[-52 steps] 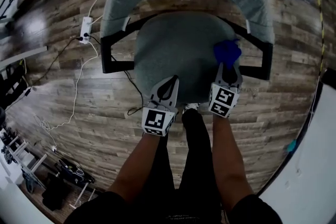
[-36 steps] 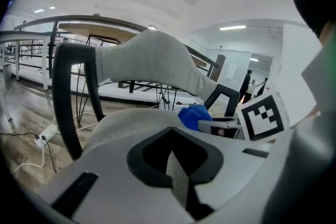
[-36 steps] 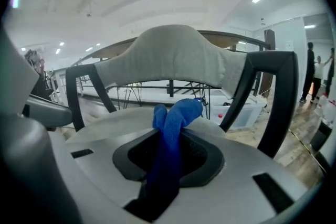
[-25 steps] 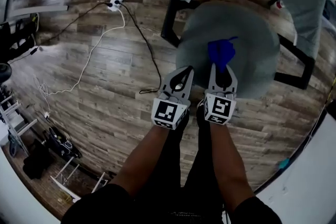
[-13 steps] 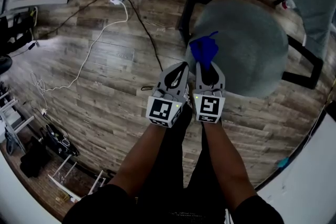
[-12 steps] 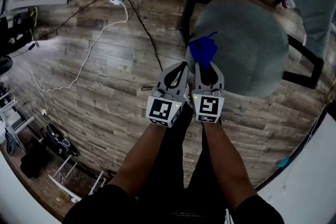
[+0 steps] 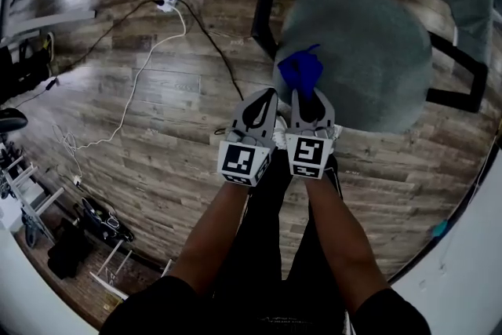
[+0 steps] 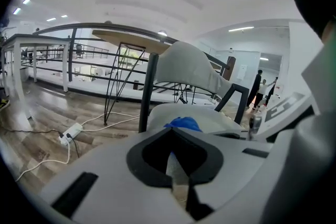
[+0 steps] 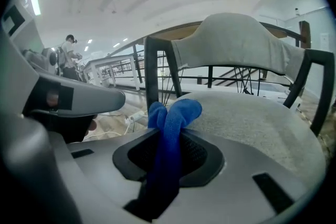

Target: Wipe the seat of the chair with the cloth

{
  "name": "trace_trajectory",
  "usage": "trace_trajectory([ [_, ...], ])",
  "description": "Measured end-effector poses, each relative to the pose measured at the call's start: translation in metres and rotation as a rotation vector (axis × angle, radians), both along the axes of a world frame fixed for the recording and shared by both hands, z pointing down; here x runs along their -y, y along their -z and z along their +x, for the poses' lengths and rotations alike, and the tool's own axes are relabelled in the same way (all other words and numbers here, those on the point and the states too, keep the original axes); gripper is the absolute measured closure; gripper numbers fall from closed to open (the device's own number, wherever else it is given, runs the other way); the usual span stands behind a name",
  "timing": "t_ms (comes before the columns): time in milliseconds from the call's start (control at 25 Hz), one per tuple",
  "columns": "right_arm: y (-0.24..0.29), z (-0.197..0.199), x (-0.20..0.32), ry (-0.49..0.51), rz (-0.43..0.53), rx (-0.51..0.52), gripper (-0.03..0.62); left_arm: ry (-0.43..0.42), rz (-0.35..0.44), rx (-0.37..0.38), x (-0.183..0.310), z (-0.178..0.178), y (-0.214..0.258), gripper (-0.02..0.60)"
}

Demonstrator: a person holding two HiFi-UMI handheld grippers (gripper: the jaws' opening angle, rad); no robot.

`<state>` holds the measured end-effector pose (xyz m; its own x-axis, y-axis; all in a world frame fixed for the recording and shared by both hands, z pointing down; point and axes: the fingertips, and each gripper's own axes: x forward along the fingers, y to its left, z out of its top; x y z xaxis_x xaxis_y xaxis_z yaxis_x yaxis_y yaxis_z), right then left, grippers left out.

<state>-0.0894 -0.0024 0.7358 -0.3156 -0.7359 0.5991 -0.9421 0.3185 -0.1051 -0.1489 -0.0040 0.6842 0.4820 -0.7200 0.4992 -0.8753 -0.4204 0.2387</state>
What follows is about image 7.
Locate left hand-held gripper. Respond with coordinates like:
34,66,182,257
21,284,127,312
216,87,279,188

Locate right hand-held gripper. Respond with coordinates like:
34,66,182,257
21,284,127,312
285,89,336,180

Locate blue wiping cloth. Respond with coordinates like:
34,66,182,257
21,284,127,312
277,44,325,101

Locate grey upholstered chair seat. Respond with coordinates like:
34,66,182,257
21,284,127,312
272,0,435,134

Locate person's right forearm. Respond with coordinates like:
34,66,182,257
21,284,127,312
304,178,393,313

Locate person's left forearm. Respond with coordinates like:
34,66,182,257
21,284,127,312
166,182,250,297

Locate person's white left shoe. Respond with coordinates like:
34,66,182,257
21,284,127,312
272,111,289,150

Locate person's black trousers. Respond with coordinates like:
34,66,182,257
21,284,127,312
213,147,346,326

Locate small teal object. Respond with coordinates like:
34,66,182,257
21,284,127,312
431,219,449,239

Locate person's black printed shirt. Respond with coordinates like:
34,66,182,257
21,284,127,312
100,274,432,335

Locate white table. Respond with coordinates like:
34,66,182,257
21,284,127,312
387,144,502,335

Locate black bag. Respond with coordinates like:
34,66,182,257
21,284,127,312
46,225,95,279

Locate black backpack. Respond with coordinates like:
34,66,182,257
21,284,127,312
0,107,29,134

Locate black cable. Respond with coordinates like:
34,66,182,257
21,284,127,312
0,0,166,111
168,0,246,137

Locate long white cable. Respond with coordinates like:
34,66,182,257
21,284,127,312
53,7,187,185

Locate black gear with cables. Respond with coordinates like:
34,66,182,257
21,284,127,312
80,196,134,244

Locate white folding frame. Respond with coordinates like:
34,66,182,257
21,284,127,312
89,239,173,301

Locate white stool frame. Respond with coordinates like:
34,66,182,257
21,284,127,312
0,152,66,248

